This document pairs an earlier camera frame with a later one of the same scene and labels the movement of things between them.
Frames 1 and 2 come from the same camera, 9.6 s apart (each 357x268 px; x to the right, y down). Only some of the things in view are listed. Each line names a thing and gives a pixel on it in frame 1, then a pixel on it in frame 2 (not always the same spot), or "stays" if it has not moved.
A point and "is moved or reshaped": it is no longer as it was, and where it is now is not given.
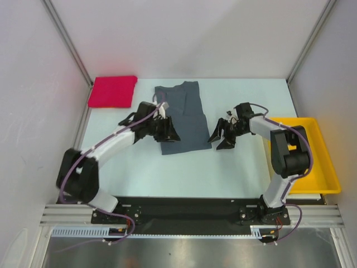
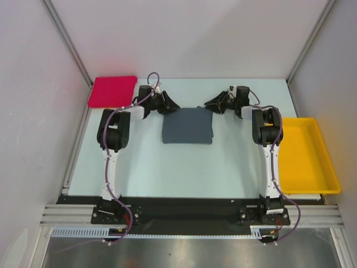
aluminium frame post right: x=312 y=39 stays
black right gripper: x=228 y=132 to x=223 y=102
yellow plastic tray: x=322 y=178 stays
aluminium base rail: x=313 y=215 stays
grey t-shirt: x=186 y=113 is moved or reshaped
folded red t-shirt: x=113 y=91 stays
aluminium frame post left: x=52 y=12 stays
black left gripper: x=168 y=134 to x=168 y=105
